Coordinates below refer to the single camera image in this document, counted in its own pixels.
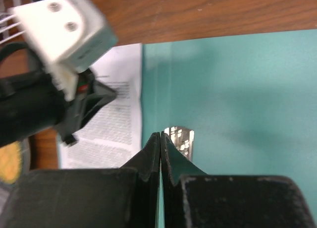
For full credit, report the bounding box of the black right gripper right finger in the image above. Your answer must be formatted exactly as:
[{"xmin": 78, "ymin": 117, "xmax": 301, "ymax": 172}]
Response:
[{"xmin": 160, "ymin": 133, "xmax": 316, "ymax": 228}]

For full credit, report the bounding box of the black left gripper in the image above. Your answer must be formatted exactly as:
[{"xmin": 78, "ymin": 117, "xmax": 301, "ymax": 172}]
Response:
[{"xmin": 0, "ymin": 42, "xmax": 117, "ymax": 146}]

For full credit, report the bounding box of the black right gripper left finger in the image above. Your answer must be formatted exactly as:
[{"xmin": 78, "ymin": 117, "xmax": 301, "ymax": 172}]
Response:
[{"xmin": 0, "ymin": 132, "xmax": 160, "ymax": 228}]

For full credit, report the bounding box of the printed white paper sheet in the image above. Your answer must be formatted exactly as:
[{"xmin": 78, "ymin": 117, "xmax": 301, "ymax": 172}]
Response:
[{"xmin": 56, "ymin": 43, "xmax": 143, "ymax": 169}]

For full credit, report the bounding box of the metal folder clip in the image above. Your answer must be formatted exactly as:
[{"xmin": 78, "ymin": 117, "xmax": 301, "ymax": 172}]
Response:
[{"xmin": 164, "ymin": 126, "xmax": 195, "ymax": 161}]

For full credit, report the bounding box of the teal paper folder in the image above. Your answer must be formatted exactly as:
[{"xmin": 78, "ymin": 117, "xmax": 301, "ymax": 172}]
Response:
[{"xmin": 141, "ymin": 30, "xmax": 317, "ymax": 228}]

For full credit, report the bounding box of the round green yellow plate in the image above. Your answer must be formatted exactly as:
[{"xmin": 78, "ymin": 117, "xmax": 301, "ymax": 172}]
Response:
[{"xmin": 0, "ymin": 138, "xmax": 31, "ymax": 190}]

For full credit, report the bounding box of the white wire dish rack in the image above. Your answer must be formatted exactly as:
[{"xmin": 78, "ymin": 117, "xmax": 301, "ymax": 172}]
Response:
[{"xmin": 0, "ymin": 0, "xmax": 32, "ymax": 45}]

